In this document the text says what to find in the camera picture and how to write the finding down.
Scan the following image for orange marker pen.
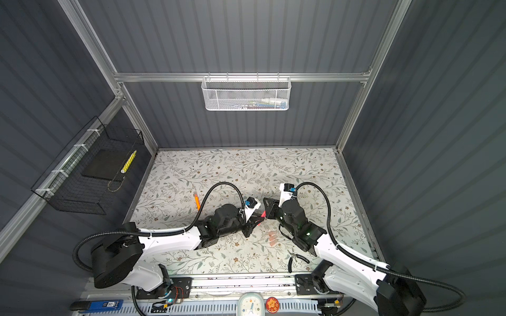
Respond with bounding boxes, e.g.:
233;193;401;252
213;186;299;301
193;192;201;211

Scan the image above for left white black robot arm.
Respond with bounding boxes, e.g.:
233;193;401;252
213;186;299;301
91;197;264;292

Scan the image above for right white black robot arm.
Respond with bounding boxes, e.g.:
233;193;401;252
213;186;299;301
263;198;426;315

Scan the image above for translucent pink caps near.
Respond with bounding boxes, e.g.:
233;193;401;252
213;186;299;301
268;231;278;247

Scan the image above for yellow highlighter pen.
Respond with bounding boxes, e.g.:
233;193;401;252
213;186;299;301
120;150;137;174

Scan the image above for floral patterned table mat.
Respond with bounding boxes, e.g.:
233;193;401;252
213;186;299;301
127;148;374;275

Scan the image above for white analog clock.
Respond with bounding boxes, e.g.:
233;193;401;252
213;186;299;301
236;292;266;316

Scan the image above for red round badge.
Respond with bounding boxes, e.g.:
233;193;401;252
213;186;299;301
266;297;280;314

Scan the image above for items in white basket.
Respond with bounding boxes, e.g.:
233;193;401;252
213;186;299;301
232;97;289;111

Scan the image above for black pad in basket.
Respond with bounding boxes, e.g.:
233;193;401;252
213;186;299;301
81;150;129;182

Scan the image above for blue black tool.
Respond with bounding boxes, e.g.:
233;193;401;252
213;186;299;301
69;300;124;313

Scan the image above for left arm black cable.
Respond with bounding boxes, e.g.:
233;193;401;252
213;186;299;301
72;181;246;316

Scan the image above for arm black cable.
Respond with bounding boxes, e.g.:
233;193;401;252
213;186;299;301
294;181;467;313
72;181;246;316

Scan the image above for black handled pliers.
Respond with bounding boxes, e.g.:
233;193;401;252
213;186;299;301
287;251;310;273

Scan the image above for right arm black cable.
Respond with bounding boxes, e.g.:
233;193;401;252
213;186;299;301
294;181;467;313

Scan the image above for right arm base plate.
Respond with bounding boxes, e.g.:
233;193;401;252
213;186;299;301
295;273;337;296

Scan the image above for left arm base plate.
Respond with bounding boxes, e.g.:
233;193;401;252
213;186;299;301
136;277;193;300

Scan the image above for white wire mesh basket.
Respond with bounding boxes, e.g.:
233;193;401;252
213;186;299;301
201;77;292;111

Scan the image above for black wire basket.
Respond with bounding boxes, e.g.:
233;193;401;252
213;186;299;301
32;119;144;215

